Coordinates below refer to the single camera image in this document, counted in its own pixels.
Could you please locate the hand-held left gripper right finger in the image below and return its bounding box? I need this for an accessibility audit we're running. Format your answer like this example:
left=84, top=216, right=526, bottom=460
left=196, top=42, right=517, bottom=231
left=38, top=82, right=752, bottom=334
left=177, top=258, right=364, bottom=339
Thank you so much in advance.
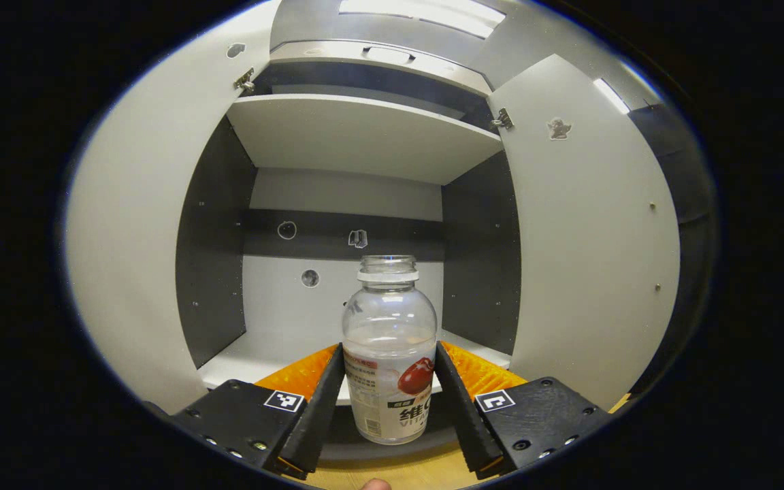
left=435, top=340, right=614, bottom=480

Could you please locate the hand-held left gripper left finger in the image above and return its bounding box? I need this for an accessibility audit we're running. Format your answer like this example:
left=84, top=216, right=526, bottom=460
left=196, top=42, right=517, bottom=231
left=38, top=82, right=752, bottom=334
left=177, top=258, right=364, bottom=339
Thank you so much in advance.
left=173, top=342, right=346, bottom=477

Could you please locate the clear plastic bottle white label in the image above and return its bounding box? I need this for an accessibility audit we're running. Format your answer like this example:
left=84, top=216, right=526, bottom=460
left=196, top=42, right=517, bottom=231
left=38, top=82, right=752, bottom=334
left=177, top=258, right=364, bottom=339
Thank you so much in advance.
left=342, top=255, right=438, bottom=446

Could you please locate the white cabinet door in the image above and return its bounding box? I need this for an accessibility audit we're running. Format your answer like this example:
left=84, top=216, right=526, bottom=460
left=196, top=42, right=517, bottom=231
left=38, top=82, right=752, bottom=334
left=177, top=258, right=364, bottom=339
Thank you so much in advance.
left=65, top=0, right=280, bottom=416
left=487, top=54, right=681, bottom=409

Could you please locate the white and grey cabinet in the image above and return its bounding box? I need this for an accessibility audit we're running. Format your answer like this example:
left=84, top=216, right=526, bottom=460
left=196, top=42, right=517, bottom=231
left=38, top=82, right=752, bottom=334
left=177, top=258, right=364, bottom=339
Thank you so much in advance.
left=176, top=41, right=522, bottom=463

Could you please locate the black backdrop cloth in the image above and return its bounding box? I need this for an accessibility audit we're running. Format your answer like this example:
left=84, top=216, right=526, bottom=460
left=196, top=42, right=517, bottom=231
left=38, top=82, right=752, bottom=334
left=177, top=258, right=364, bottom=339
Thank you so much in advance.
left=627, top=102, right=718, bottom=399

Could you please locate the small ceiling light panel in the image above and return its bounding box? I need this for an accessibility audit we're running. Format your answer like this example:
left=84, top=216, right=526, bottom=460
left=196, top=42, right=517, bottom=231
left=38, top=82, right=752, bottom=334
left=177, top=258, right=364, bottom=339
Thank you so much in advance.
left=593, top=77, right=631, bottom=115

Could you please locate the large ceiling light panel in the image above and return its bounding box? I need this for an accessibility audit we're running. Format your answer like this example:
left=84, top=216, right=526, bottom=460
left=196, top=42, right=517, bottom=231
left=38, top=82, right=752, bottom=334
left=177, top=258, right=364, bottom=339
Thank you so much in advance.
left=338, top=0, right=507, bottom=39

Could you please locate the black cabinet drawer handle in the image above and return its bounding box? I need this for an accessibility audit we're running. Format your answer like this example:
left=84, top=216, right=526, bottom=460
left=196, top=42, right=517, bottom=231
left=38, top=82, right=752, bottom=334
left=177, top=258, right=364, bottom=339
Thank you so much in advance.
left=363, top=46, right=417, bottom=65

